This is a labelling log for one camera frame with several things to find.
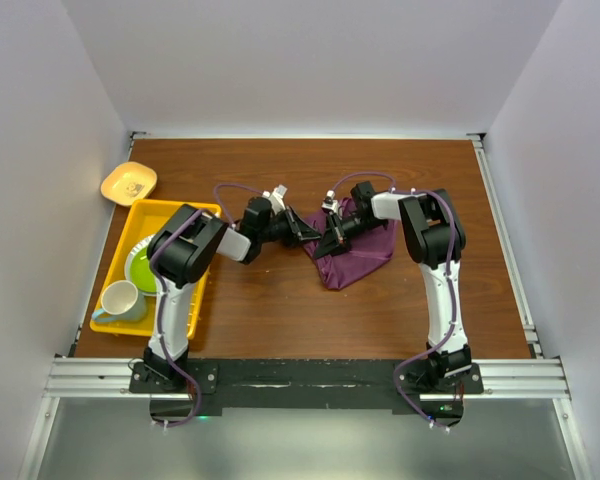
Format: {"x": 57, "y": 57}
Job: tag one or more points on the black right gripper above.
{"x": 335, "y": 240}

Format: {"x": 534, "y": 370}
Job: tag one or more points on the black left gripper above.
{"x": 297, "y": 230}

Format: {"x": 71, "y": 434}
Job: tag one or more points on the purple cloth napkin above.
{"x": 369, "y": 252}

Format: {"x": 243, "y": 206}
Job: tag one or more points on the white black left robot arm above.
{"x": 181, "y": 252}

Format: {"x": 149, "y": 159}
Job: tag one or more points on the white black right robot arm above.
{"x": 435, "y": 239}

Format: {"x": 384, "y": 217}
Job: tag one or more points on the green white plate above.
{"x": 137, "y": 269}

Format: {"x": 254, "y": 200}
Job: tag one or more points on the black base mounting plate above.
{"x": 353, "y": 384}

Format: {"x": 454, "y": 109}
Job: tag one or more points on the yellow square bowl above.
{"x": 128, "y": 182}

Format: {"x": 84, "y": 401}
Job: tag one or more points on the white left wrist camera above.
{"x": 276, "y": 198}

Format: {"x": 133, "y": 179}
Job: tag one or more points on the pale cup with blue handle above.
{"x": 120, "y": 301}

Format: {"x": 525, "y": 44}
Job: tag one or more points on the aluminium frame rail right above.
{"x": 525, "y": 314}

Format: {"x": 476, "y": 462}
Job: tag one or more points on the aluminium frame rail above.
{"x": 502, "y": 379}
{"x": 525, "y": 314}

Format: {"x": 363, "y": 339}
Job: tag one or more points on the aluminium frame rail front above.
{"x": 502, "y": 379}

